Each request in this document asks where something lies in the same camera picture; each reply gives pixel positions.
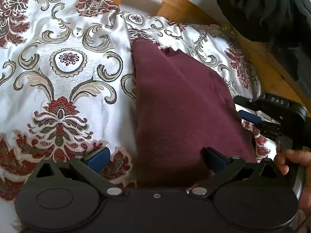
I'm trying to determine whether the maroon small garment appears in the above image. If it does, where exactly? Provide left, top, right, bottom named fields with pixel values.
left=132, top=39, right=256, bottom=188

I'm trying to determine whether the person's right hand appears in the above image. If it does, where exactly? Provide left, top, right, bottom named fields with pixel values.
left=274, top=147, right=311, bottom=215

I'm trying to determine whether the floral white bedspread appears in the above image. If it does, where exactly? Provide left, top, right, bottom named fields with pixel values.
left=0, top=0, right=278, bottom=233

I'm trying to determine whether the black hanging garment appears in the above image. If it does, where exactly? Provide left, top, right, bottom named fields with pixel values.
left=217, top=0, right=310, bottom=94

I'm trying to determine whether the wooden bed frame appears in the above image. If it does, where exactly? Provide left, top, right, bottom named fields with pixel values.
left=112, top=0, right=310, bottom=116

